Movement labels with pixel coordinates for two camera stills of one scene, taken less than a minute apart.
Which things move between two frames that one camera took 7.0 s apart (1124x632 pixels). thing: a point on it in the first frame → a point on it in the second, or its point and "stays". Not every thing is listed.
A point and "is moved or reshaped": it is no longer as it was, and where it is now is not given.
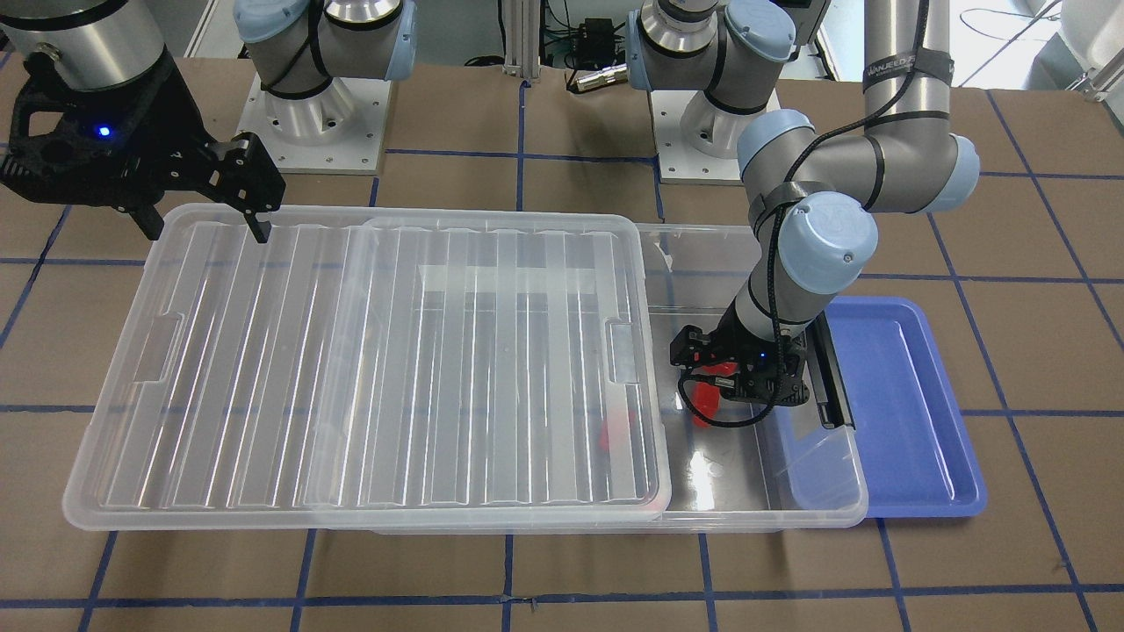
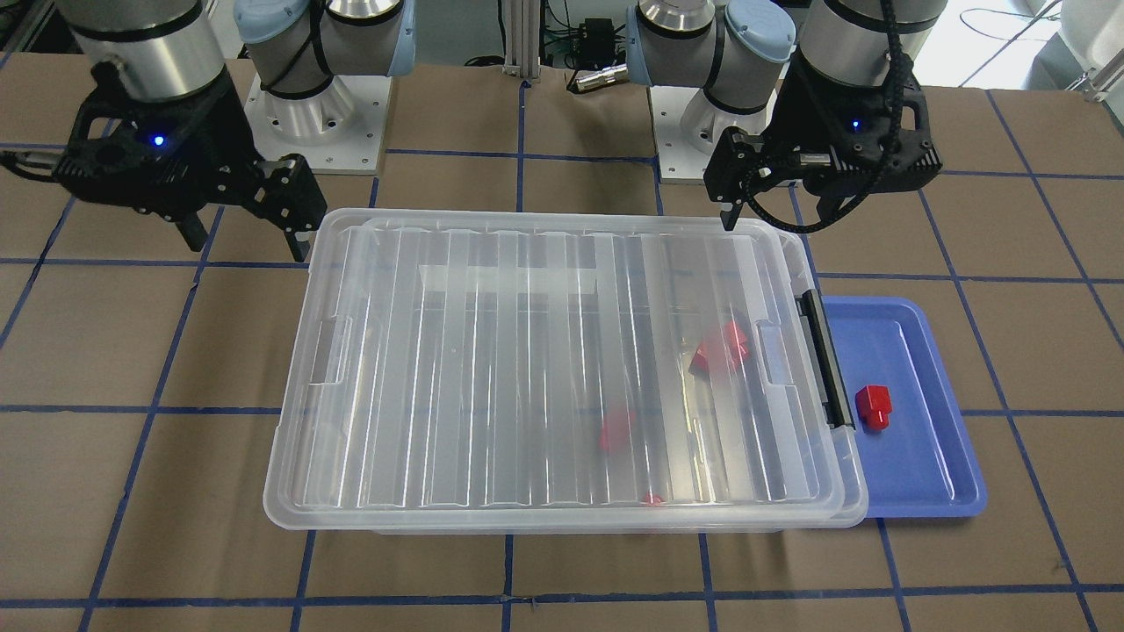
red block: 707,398 → 874,405
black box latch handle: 831,393 stays
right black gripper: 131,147 → 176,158
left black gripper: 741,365 → 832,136
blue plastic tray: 919,458 stays
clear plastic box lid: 379,368 is moved or reshaped
